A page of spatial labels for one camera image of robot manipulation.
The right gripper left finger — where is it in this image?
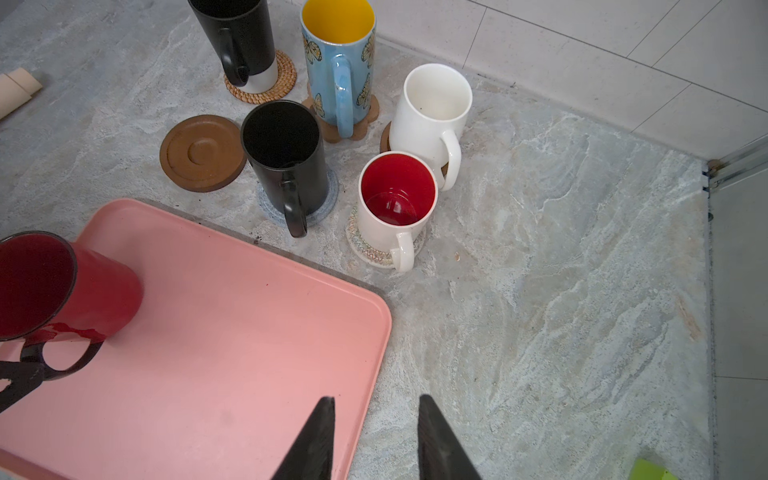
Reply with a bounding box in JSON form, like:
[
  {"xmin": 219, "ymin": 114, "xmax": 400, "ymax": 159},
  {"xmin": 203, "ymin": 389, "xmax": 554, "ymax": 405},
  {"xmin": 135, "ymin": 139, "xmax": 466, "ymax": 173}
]
[{"xmin": 272, "ymin": 396, "xmax": 335, "ymax": 480}]

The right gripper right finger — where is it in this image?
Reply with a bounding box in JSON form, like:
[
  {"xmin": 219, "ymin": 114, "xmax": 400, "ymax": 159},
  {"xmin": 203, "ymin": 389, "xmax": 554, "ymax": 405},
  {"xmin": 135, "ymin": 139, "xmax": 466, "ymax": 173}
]
[{"xmin": 417, "ymin": 394, "xmax": 481, "ymax": 480}]

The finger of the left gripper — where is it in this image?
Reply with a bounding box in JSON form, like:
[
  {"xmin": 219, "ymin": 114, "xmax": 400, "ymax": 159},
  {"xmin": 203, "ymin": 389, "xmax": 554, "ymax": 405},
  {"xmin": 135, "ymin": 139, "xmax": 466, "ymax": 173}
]
[{"xmin": 1, "ymin": 344, "xmax": 45, "ymax": 412}]

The multicolour woven round coaster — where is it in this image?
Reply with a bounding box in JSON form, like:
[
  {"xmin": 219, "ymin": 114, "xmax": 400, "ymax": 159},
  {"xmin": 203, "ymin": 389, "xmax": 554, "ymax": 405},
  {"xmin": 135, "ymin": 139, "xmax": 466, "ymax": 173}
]
[{"xmin": 345, "ymin": 203, "xmax": 430, "ymax": 273}]

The grey-blue woven round coaster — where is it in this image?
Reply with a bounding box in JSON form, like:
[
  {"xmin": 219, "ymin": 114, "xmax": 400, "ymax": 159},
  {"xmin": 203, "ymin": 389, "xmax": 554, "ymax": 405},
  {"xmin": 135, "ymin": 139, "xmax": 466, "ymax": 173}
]
[{"xmin": 257, "ymin": 169, "xmax": 339, "ymax": 227}]

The white mug red inside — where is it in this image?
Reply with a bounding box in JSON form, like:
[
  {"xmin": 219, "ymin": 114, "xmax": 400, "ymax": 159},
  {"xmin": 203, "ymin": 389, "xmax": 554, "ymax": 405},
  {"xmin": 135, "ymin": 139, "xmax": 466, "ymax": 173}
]
[{"xmin": 357, "ymin": 151, "xmax": 439, "ymax": 272}]

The dark brown wooden coaster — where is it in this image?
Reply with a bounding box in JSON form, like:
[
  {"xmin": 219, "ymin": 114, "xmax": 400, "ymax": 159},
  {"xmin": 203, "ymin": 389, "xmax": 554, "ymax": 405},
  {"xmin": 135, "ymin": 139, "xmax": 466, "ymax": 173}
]
[{"xmin": 159, "ymin": 115, "xmax": 246, "ymax": 193}]

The black mug front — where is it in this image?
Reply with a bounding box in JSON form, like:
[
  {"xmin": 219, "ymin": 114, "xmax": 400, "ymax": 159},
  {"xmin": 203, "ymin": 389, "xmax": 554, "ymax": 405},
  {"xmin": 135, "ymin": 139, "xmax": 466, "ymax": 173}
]
[{"xmin": 241, "ymin": 100, "xmax": 330, "ymax": 238}]

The black mug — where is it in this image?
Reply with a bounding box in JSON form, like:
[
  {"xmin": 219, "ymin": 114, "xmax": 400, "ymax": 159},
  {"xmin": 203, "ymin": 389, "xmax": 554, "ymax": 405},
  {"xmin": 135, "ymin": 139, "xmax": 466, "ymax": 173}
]
[
  {"xmin": 241, "ymin": 100, "xmax": 330, "ymax": 238},
  {"xmin": 189, "ymin": 0, "xmax": 278, "ymax": 94}
]

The paw shaped cork coaster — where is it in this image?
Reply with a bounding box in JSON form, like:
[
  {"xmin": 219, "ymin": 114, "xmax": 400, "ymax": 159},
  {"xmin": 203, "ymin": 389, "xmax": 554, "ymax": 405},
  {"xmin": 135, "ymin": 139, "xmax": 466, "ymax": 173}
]
[{"xmin": 302, "ymin": 95, "xmax": 380, "ymax": 144}]

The woven rattan round coaster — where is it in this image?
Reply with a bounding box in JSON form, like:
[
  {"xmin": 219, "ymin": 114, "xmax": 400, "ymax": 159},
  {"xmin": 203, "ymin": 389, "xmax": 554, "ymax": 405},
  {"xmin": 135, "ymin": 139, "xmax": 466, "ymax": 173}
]
[{"xmin": 224, "ymin": 50, "xmax": 297, "ymax": 105}]

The yellow inside mug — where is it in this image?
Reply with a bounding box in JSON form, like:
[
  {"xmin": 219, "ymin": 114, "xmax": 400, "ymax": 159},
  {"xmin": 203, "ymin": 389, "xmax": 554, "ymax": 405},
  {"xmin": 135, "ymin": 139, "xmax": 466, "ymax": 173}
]
[{"xmin": 301, "ymin": 0, "xmax": 376, "ymax": 138}]

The pink rectangular tray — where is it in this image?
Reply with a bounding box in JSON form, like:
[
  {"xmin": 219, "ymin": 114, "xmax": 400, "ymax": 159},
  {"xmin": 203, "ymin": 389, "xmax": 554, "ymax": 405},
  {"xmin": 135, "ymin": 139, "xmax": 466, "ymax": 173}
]
[{"xmin": 1, "ymin": 199, "xmax": 392, "ymax": 479}]

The green small cube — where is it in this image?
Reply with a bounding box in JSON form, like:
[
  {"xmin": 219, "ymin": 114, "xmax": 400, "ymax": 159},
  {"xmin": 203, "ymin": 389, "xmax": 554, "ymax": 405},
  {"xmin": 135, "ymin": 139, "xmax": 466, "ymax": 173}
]
[{"xmin": 629, "ymin": 458, "xmax": 678, "ymax": 480}]

